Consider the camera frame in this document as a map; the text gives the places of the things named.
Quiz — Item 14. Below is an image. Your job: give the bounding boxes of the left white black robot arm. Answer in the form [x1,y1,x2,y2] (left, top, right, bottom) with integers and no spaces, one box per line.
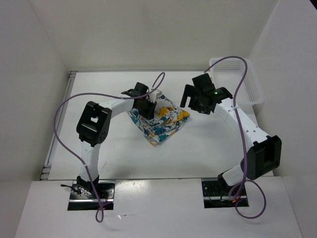
[76,82,162,198]

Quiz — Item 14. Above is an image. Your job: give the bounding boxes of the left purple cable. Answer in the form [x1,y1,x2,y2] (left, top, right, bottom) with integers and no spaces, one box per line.
[53,71,166,223]

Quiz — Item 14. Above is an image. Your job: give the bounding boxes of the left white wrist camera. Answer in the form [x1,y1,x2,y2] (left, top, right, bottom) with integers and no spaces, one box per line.
[148,90,162,103]

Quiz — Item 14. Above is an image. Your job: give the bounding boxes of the purple cable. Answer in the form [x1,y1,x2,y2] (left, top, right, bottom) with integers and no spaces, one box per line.
[53,71,166,223]
[203,56,267,219]

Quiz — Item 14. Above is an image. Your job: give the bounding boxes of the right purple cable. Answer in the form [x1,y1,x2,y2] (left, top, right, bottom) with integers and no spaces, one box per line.
[203,56,267,219]

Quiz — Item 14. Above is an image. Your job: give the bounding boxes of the white perforated plastic basket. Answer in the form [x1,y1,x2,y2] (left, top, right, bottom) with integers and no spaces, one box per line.
[209,58,264,106]

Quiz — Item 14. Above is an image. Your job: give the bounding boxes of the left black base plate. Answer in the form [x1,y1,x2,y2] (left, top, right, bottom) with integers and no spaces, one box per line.
[67,180,115,211]

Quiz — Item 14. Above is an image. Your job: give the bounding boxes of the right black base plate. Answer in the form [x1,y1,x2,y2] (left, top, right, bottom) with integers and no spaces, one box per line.
[201,178,236,209]

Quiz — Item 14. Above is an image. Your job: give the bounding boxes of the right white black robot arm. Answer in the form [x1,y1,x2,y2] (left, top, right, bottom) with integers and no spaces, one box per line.
[180,73,282,195]

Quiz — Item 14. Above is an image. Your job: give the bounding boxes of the white teal yellow patterned shorts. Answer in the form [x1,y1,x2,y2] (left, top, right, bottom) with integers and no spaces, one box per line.
[128,94,190,147]

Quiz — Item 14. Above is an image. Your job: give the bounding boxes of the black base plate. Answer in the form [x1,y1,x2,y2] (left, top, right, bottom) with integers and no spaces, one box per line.
[67,180,115,211]
[201,178,236,209]

